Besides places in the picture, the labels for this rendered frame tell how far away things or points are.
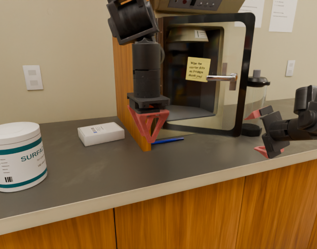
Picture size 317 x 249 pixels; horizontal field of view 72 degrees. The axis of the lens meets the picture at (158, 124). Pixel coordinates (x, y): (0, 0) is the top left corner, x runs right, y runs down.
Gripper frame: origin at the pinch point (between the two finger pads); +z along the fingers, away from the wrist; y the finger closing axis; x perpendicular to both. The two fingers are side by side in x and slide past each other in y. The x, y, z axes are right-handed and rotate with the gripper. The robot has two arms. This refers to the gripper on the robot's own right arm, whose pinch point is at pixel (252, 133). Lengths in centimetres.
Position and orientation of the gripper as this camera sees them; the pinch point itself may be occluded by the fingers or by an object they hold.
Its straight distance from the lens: 75.2
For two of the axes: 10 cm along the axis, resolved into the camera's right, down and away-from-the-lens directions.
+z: -3.5, 1.1, 9.3
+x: -8.8, 3.0, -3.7
